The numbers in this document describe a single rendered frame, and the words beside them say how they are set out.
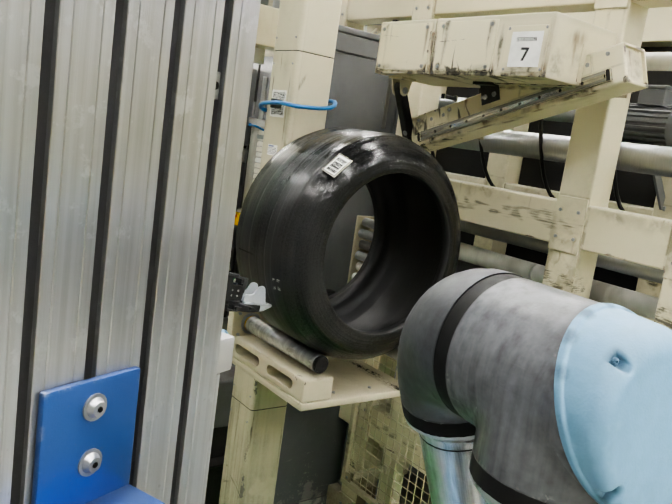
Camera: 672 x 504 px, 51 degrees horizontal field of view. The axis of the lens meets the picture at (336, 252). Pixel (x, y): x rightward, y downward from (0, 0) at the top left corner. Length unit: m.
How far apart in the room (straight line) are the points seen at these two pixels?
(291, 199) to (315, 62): 0.54
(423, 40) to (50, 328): 1.64
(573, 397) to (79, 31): 0.34
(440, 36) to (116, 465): 1.59
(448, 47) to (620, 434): 1.55
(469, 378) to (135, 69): 0.29
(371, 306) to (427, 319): 1.52
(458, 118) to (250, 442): 1.12
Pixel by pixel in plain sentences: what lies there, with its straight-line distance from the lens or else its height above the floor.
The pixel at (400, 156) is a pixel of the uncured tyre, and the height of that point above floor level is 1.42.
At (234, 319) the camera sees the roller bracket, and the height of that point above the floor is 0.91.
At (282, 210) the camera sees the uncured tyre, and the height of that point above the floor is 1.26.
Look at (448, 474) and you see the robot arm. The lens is 0.63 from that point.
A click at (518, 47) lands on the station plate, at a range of 1.75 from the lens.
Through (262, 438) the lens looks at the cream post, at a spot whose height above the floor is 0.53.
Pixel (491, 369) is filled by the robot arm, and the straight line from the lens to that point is 0.48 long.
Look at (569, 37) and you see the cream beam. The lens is 1.75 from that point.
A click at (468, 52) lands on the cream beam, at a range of 1.85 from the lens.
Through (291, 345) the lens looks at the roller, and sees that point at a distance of 1.78.
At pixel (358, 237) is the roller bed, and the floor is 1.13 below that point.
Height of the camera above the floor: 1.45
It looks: 9 degrees down
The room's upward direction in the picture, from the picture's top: 8 degrees clockwise
